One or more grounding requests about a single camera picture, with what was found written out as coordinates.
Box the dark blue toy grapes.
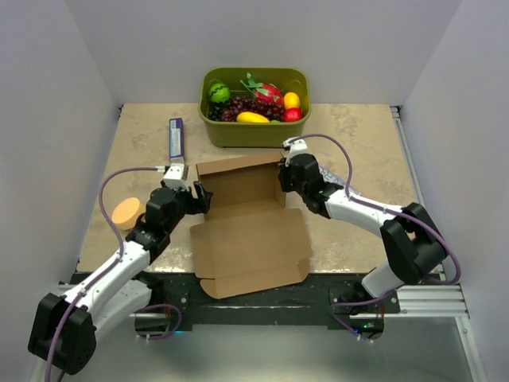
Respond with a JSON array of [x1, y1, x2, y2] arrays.
[[208, 103, 226, 121]]

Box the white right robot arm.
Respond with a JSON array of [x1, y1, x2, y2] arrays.
[[278, 154, 447, 313]]

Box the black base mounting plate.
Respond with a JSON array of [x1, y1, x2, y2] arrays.
[[69, 272, 442, 333]]

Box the purple toy grape bunch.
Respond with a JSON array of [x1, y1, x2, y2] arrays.
[[220, 96, 285, 122]]

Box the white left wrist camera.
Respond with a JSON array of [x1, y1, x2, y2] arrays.
[[161, 163, 188, 191]]

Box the green toy watermelon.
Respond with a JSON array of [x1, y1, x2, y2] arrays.
[[208, 83, 231, 103]]

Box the purple toothpaste box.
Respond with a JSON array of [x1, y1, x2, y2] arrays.
[[169, 118, 185, 163]]

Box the red toy apple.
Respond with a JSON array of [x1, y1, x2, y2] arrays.
[[284, 107, 303, 123]]

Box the red white snack packet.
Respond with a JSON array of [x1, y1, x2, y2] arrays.
[[319, 164, 361, 196]]

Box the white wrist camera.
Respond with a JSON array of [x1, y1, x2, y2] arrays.
[[282, 137, 308, 162], [161, 163, 188, 191]]

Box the yellow toy lemon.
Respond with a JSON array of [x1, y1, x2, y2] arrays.
[[283, 92, 301, 110]]

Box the yellow toy mango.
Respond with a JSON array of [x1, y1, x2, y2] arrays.
[[236, 111, 270, 123]]

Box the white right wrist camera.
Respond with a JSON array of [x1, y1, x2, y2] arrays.
[[282, 137, 308, 162]]

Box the brown cardboard box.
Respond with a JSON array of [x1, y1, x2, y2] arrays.
[[190, 153, 313, 299]]

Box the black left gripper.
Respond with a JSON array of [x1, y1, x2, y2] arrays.
[[165, 181, 212, 233]]

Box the pink toy dragon fruit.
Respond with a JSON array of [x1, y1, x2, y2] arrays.
[[240, 72, 284, 107]]

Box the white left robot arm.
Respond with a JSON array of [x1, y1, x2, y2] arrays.
[[28, 181, 213, 375]]

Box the olive green plastic bin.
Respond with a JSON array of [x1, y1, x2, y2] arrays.
[[198, 67, 311, 147]]

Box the orange round sponge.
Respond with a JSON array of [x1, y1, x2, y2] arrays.
[[111, 197, 146, 231]]

